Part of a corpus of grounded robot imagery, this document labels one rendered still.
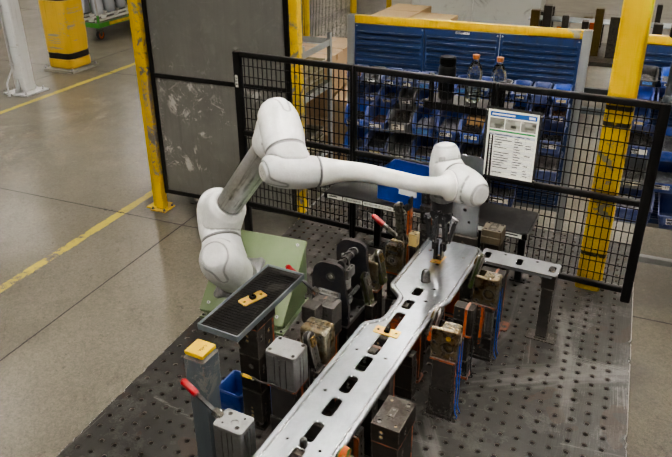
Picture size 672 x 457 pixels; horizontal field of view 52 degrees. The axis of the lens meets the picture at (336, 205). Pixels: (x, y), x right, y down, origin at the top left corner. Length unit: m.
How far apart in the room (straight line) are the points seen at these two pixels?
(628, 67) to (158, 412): 2.05
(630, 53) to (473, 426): 1.44
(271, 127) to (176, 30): 2.71
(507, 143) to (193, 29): 2.53
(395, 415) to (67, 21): 8.30
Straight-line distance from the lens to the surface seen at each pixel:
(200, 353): 1.88
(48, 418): 3.63
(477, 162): 2.64
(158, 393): 2.50
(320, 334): 2.05
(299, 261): 2.71
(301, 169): 2.11
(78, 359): 3.94
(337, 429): 1.86
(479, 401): 2.44
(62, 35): 9.66
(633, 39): 2.74
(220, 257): 2.52
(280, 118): 2.18
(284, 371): 1.95
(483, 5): 8.92
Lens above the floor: 2.29
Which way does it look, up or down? 26 degrees down
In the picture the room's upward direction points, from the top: straight up
